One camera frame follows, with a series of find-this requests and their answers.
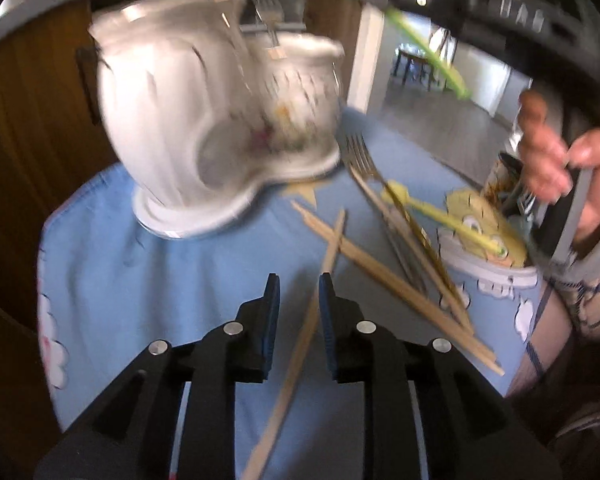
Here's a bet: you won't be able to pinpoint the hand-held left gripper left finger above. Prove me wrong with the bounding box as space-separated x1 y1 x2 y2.
32 272 282 480

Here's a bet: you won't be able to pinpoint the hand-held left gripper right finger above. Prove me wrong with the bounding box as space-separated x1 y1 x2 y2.
318 272 563 480

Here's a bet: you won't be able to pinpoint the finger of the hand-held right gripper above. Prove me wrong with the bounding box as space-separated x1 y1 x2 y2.
360 0 462 36

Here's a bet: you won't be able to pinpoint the gold fork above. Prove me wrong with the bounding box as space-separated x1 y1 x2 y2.
347 132 468 311

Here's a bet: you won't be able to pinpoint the white ceramic double utensil holder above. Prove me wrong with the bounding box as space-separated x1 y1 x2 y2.
87 0 348 238

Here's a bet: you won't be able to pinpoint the person's right hand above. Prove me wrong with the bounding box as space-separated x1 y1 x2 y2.
517 89 600 243

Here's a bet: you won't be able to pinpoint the wooden chair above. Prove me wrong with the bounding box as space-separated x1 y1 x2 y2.
392 27 456 91

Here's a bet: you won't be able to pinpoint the narrow wooden cabinet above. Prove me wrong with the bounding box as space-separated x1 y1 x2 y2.
305 2 363 108

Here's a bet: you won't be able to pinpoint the blue printed cloth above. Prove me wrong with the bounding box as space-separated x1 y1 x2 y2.
35 110 548 480

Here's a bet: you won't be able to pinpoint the dark patterned container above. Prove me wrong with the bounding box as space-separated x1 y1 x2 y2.
482 152 537 233

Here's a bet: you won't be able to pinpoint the person's leg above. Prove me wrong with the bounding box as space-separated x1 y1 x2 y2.
505 275 586 401

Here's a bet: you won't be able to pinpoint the person's patterned shorts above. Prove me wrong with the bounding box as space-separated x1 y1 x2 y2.
545 232 600 341

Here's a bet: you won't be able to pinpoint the wooden cabinet door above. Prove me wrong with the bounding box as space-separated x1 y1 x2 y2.
0 0 151 461

